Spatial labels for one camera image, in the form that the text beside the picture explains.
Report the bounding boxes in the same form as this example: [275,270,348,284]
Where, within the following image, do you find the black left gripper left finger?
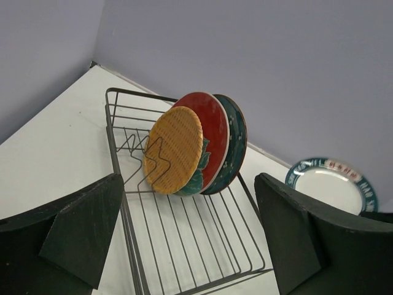
[1,173,123,294]

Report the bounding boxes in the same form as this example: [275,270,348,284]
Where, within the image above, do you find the woven bamboo tray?
[142,106,203,194]

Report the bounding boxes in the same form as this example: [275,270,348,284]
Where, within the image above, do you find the dark teal blossom plate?
[202,94,247,195]

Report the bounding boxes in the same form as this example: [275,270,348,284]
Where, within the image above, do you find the white plate with teal rim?
[285,157,379,215]

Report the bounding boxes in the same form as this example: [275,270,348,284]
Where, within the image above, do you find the black wire dish rack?
[105,87,273,294]

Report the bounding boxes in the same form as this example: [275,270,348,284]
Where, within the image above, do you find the red plate with teal flower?
[174,92,230,197]

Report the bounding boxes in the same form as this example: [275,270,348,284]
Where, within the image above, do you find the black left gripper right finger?
[254,173,392,294]

